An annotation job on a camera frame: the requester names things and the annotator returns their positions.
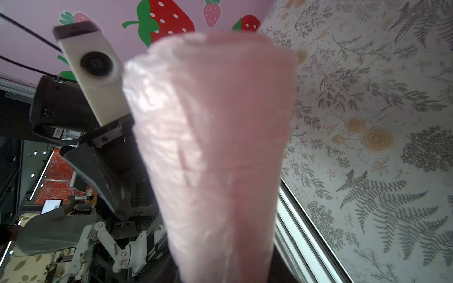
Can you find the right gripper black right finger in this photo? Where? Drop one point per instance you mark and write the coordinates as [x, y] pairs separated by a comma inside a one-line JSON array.
[[279, 272]]

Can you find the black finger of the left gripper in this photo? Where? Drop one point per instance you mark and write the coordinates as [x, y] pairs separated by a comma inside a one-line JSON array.
[[113, 196]]

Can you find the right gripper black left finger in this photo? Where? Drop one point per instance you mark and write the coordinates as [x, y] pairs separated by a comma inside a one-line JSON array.
[[165, 271]]

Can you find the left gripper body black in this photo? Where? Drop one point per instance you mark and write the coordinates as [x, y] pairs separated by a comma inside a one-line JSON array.
[[116, 144]]

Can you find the pink trash bag roll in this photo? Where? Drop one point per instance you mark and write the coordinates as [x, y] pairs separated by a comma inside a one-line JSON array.
[[212, 118]]

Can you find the white robot arm behind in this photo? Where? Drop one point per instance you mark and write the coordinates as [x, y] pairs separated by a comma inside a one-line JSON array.
[[99, 258]]

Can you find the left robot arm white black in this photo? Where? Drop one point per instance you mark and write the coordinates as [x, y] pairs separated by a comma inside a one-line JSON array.
[[61, 114]]

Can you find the computer monitor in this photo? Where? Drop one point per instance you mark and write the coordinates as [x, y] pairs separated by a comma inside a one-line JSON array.
[[50, 205]]

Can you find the person in white shirt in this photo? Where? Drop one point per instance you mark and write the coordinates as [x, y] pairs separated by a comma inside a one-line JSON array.
[[50, 232]]

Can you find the aluminium rail frame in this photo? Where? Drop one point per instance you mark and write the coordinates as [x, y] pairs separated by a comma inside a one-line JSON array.
[[307, 254]]

